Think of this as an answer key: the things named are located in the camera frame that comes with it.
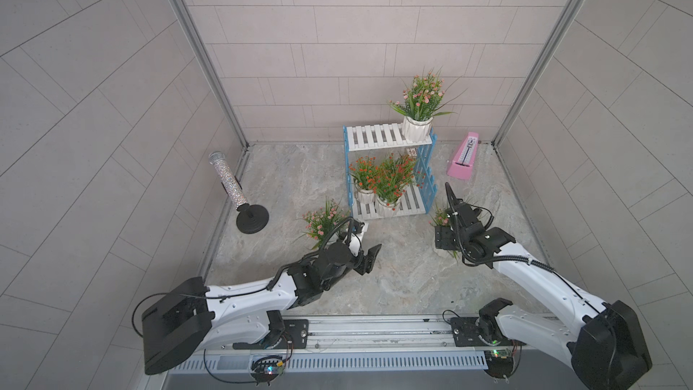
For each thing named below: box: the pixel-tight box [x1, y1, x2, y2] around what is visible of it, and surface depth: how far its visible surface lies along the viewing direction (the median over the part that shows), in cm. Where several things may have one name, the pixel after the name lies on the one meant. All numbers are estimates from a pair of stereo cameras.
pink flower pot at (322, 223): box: [301, 196, 351, 250], surface depth 82 cm
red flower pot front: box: [372, 152, 426, 218], surface depth 88 cm
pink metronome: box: [446, 131, 480, 181], surface depth 102 cm
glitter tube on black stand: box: [208, 150, 270, 234], surface depth 91 cm
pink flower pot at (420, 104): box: [388, 65, 468, 143], surface depth 75 cm
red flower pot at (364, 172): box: [348, 155, 378, 205], surface depth 91 cm
